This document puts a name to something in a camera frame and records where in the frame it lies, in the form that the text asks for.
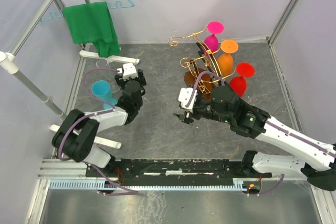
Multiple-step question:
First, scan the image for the blue plastic wine glass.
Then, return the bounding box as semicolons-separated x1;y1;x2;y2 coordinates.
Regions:
91;80;118;110

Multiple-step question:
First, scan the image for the clear wine glass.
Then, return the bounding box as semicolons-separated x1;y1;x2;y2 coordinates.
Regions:
96;58;111;70

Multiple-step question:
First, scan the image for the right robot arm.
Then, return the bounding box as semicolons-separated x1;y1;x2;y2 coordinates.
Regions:
177;86;335;191

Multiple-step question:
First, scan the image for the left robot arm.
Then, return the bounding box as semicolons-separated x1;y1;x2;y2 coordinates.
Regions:
51;69;146;177

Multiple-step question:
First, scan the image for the red plastic wine glass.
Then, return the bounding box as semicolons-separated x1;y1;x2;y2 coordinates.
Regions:
229;62;255;97

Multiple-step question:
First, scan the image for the orange plastic wine glass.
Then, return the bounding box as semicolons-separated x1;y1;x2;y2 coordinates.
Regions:
217;39;239;76

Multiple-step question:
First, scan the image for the pink plastic wine glass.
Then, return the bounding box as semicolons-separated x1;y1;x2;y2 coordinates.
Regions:
204;21;224;52

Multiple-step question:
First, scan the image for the white clothes rack stand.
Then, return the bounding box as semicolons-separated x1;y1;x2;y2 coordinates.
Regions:
0;0;140;150

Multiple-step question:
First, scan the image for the green cloth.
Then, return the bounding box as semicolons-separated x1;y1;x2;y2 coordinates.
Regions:
62;2;121;58

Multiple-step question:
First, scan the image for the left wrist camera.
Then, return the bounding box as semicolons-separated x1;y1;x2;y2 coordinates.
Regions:
117;62;138;80

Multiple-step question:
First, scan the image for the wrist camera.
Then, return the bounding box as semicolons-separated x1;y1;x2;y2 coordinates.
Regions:
177;88;197;112
117;62;138;80

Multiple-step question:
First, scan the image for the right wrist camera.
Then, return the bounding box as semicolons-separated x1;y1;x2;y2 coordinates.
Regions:
177;88;197;112

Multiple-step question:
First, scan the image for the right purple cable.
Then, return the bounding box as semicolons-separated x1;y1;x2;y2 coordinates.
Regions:
183;71;336;197

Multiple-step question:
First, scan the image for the gold wire wine glass rack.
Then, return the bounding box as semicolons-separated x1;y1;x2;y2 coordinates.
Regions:
168;26;235;100

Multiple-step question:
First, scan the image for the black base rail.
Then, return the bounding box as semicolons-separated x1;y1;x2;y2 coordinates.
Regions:
101;159;272;186

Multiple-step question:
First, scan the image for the light blue cable duct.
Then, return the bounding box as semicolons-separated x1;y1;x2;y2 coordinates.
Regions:
49;175;247;191

